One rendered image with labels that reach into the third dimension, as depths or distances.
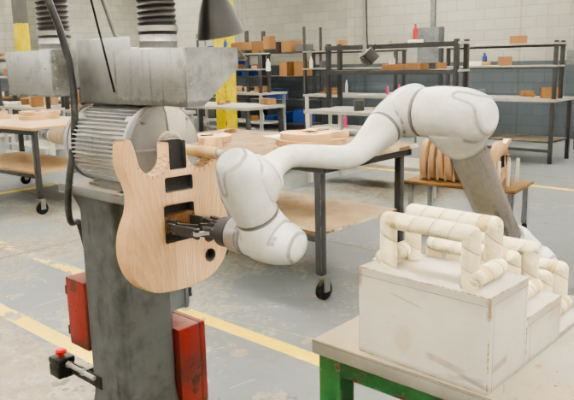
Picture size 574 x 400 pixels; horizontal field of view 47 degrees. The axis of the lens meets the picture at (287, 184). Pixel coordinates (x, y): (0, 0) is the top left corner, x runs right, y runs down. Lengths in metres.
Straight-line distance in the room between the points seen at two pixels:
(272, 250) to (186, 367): 0.96
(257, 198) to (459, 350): 0.52
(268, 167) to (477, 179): 0.64
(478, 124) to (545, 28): 11.39
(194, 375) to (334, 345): 1.08
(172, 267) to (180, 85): 0.48
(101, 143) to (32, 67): 0.38
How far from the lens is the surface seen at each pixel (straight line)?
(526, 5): 13.17
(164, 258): 1.74
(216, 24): 1.80
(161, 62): 1.67
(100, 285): 2.18
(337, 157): 1.60
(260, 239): 1.45
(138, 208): 1.67
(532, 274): 1.38
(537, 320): 1.33
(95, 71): 2.06
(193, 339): 2.31
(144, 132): 1.88
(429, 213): 1.26
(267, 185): 1.41
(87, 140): 2.05
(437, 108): 1.68
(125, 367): 2.20
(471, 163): 1.78
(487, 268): 1.17
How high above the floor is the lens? 1.49
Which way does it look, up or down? 11 degrees down
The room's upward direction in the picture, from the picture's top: 1 degrees counter-clockwise
